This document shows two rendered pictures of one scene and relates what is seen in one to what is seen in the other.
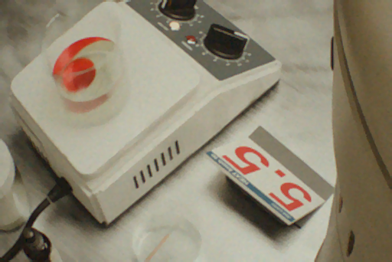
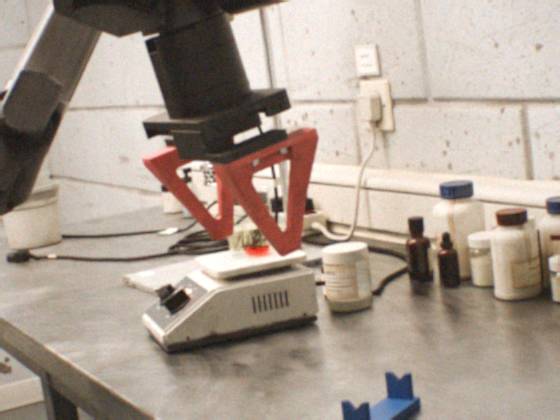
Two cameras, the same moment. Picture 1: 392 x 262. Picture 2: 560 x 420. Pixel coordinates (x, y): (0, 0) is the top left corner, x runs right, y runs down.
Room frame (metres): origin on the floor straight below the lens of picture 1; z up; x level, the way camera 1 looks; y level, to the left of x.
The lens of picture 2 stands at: (1.70, 0.52, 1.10)
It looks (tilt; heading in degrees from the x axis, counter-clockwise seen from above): 9 degrees down; 197
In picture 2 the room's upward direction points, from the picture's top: 7 degrees counter-clockwise
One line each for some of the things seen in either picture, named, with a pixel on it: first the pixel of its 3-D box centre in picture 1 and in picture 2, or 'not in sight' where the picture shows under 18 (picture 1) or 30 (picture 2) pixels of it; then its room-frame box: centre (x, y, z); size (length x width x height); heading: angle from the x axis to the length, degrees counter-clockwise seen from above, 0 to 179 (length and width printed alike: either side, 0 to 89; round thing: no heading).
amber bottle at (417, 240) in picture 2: not in sight; (418, 248); (0.22, 0.25, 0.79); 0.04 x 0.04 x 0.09
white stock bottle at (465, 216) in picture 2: not in sight; (460, 228); (0.21, 0.31, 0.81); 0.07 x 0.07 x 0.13
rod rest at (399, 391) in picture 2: not in sight; (379, 405); (0.77, 0.30, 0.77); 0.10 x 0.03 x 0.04; 162
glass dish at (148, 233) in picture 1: (167, 248); not in sight; (0.29, 0.04, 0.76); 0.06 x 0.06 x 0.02
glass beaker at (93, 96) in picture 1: (83, 69); (251, 223); (0.39, 0.07, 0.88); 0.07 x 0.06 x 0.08; 140
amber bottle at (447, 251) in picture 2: not in sight; (447, 258); (0.26, 0.30, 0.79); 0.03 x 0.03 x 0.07
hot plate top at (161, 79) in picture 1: (96, 82); (249, 259); (0.40, 0.07, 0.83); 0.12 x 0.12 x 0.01; 34
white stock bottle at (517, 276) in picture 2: not in sight; (515, 253); (0.34, 0.40, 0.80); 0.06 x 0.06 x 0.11
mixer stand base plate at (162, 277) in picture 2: not in sight; (229, 267); (0.07, -0.08, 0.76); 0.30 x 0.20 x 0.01; 135
